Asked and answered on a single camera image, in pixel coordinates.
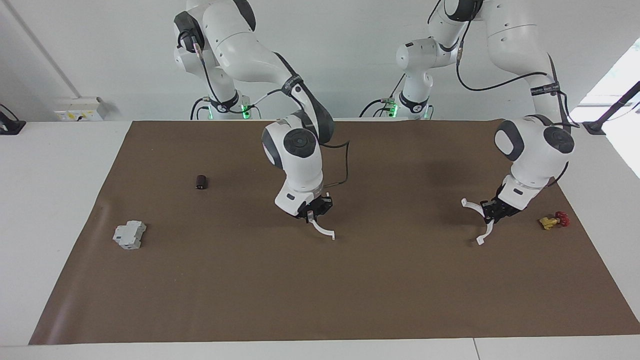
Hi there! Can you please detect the white half pipe clamp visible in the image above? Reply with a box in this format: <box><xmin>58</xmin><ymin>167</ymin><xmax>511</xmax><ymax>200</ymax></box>
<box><xmin>461</xmin><ymin>197</ymin><xmax>496</xmax><ymax>246</ymax></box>
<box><xmin>307</xmin><ymin>212</ymin><xmax>336</xmax><ymax>241</ymax></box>

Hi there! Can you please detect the brown table mat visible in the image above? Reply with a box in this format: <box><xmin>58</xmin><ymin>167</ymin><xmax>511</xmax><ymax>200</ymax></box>
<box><xmin>28</xmin><ymin>119</ymin><xmax>640</xmax><ymax>346</ymax></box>

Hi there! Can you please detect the black pole stand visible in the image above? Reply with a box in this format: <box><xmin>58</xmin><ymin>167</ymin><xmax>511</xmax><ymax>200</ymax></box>
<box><xmin>581</xmin><ymin>81</ymin><xmax>640</xmax><ymax>136</ymax></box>

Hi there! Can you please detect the white circuit breaker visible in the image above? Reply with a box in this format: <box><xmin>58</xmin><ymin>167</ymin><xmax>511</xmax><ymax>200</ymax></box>
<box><xmin>112</xmin><ymin>220</ymin><xmax>148</xmax><ymax>250</ymax></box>

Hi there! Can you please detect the black stand base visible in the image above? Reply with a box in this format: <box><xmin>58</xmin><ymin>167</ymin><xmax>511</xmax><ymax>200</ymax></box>
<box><xmin>0</xmin><ymin>103</ymin><xmax>27</xmax><ymax>136</ymax></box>

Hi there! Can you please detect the brass valve with red handle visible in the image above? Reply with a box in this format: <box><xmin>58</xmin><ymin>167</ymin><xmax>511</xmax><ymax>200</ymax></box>
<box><xmin>538</xmin><ymin>211</ymin><xmax>571</xmax><ymax>231</ymax></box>

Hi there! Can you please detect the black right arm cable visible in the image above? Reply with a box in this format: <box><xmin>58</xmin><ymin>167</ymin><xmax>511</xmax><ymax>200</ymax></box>
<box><xmin>177</xmin><ymin>30</ymin><xmax>350</xmax><ymax>190</ymax></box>

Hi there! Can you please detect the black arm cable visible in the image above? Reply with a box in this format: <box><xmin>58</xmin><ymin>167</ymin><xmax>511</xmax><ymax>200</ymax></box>
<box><xmin>425</xmin><ymin>0</ymin><xmax>581</xmax><ymax>188</ymax></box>
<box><xmin>177</xmin><ymin>30</ymin><xmax>350</xmax><ymax>190</ymax></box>

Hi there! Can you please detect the black base cable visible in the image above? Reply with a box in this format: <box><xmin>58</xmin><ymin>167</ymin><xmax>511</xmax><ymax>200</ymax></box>
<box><xmin>359</xmin><ymin>75</ymin><xmax>401</xmax><ymax>119</ymax></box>
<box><xmin>190</xmin><ymin>96</ymin><xmax>213</xmax><ymax>121</ymax></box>

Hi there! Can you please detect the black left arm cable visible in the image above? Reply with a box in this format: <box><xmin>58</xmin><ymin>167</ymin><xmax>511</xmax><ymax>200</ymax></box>
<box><xmin>425</xmin><ymin>0</ymin><xmax>581</xmax><ymax>188</ymax></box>

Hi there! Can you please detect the white wall socket box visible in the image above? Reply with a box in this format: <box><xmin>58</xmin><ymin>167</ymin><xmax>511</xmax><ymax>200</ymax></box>
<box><xmin>54</xmin><ymin>96</ymin><xmax>107</xmax><ymax>122</ymax></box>

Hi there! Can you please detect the white wall cable conduit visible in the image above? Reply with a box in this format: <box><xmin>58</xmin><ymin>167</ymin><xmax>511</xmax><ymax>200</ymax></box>
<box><xmin>4</xmin><ymin>0</ymin><xmax>82</xmax><ymax>99</ymax></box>

